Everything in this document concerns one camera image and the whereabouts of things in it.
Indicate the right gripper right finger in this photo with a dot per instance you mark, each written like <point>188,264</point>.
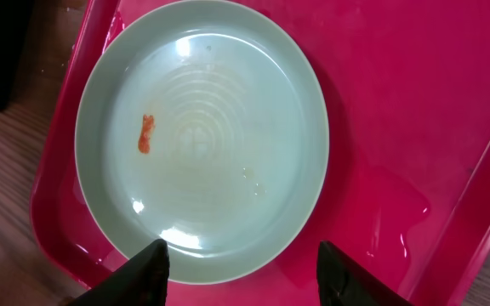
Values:
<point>343,282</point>

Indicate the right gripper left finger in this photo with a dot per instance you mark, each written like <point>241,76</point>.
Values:
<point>141,281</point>

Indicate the red sauce stain bottom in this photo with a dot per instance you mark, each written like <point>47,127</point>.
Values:
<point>148,125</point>

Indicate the red plastic tray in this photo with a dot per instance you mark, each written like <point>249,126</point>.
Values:
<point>408,187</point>

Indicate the white plate bottom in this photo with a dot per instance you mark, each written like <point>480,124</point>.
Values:
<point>240,148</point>

